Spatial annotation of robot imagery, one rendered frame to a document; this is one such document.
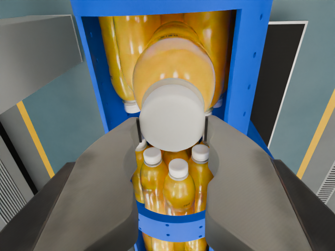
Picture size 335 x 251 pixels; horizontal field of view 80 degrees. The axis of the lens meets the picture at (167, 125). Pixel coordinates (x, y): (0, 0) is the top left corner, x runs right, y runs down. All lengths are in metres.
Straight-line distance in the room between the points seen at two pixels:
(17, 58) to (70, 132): 1.03
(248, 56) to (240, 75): 0.02
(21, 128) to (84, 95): 0.73
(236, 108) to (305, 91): 1.57
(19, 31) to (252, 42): 1.02
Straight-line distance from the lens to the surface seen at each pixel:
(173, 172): 0.40
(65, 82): 1.77
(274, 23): 1.42
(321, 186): 2.61
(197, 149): 0.45
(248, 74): 0.29
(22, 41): 1.16
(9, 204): 2.42
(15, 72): 1.09
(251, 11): 0.26
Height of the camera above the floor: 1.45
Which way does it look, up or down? 58 degrees down
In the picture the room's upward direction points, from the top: 175 degrees counter-clockwise
